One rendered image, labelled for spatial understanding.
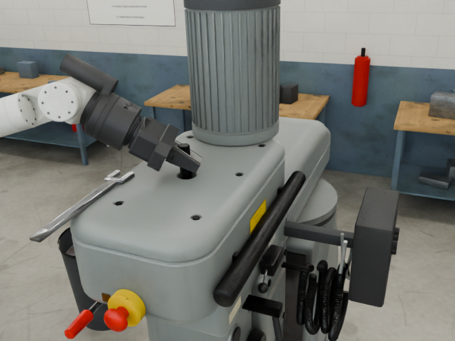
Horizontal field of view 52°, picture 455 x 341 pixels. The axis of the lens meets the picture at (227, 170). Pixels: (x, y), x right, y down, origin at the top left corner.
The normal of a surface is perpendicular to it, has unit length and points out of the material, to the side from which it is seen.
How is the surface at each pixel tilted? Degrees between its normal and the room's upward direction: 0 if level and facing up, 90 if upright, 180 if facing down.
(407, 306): 0
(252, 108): 90
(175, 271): 90
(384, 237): 90
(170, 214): 0
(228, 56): 90
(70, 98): 82
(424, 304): 0
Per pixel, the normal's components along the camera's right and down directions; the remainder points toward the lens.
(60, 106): 0.02, 0.29
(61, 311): -0.04, -0.91
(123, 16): -0.38, 0.40
